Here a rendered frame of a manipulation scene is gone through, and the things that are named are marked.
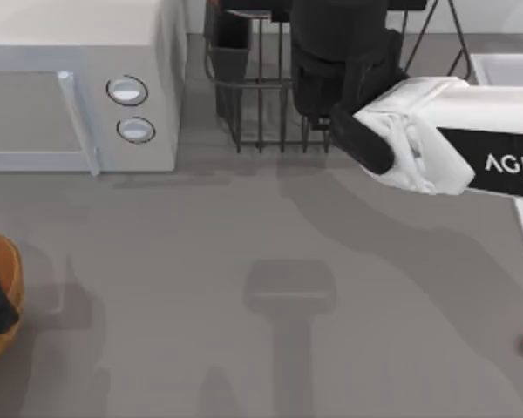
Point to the pale microwave oven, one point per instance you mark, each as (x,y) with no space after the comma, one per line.
(69,39)

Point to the brown wooden bowl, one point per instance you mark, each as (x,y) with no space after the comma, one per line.
(9,278)

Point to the round microwave knob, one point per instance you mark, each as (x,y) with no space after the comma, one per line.
(127,90)
(135,130)

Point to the grey microwave door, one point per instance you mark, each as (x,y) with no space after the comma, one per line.
(22,113)

